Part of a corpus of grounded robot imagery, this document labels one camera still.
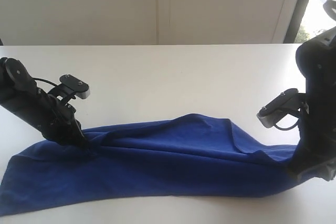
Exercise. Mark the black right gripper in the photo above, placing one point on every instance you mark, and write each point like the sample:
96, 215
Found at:
316, 147

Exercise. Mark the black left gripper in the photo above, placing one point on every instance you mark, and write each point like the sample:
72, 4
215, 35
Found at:
58, 124

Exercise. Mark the blue towel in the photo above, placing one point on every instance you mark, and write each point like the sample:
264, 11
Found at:
191, 155

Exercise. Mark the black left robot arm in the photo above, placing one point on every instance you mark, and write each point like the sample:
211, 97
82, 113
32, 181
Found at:
20, 93

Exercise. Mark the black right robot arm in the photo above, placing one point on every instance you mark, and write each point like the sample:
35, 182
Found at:
316, 61

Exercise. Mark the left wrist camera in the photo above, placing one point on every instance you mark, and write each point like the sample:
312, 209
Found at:
71, 84

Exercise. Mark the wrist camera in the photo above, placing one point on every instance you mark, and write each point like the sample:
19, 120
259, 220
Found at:
287, 102
71, 84

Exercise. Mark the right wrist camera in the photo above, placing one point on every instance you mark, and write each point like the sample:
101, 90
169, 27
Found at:
287, 102

